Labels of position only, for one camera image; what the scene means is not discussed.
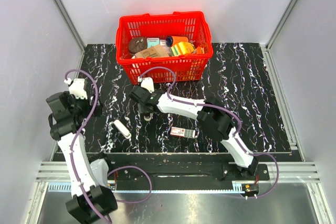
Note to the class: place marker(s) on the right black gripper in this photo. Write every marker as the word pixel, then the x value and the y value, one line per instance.
pixel 141 109

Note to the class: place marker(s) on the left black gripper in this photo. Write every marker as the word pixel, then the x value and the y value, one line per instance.
pixel 97 111

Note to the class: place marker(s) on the white stapler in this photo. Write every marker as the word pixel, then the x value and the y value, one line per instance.
pixel 122 129

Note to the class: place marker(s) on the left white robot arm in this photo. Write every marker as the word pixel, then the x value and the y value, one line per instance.
pixel 91 198

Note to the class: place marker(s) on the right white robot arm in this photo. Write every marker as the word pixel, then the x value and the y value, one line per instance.
pixel 216 122

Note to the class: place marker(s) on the red white staple box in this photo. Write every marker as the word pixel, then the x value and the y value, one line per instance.
pixel 182 132

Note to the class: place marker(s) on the brown cardboard packet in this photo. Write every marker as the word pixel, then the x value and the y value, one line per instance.
pixel 157 51

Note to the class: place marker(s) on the teal white small box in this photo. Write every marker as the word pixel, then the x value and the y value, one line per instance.
pixel 152 41

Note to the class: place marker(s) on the yellow green snack pack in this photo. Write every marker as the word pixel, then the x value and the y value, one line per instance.
pixel 182 48

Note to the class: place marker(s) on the orange bottle blue cap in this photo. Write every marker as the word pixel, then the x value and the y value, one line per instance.
pixel 172 40

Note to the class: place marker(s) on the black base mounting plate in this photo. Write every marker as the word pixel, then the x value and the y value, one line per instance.
pixel 218 165

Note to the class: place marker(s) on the orange snack packet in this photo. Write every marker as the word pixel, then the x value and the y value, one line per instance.
pixel 199 50

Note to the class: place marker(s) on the red plastic shopping basket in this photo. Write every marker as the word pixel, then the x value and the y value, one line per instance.
pixel 192 25

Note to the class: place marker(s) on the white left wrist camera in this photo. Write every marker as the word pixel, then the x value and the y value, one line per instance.
pixel 76 88

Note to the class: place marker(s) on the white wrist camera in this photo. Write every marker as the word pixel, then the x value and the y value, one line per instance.
pixel 76 88
pixel 147 83

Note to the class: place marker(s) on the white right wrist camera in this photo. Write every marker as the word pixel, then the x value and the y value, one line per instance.
pixel 147 83

